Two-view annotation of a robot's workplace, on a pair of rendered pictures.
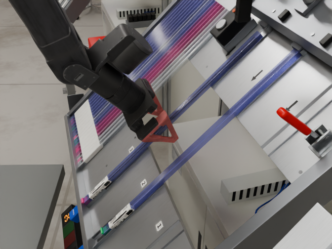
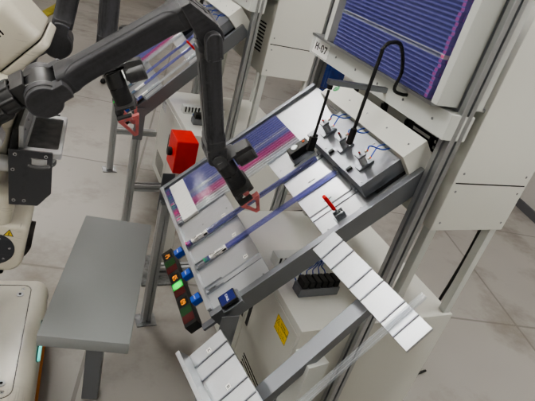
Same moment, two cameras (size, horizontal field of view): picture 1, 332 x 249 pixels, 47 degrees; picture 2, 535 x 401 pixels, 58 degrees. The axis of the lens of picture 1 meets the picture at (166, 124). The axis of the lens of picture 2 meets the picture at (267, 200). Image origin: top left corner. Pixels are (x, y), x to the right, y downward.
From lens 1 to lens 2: 82 cm
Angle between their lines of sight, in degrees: 13
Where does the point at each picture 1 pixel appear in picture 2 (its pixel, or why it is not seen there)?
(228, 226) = not seen: hidden behind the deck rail
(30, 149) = (72, 219)
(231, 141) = (279, 229)
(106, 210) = (205, 250)
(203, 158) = (259, 237)
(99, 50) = (230, 150)
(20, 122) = (59, 192)
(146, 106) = (247, 187)
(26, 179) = (124, 230)
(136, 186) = (228, 236)
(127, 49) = (246, 153)
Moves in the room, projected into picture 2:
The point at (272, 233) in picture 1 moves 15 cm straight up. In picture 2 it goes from (310, 258) to (327, 213)
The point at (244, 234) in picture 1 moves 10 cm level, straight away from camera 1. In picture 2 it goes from (297, 255) to (302, 238)
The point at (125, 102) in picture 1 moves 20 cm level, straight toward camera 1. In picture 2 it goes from (236, 182) to (247, 219)
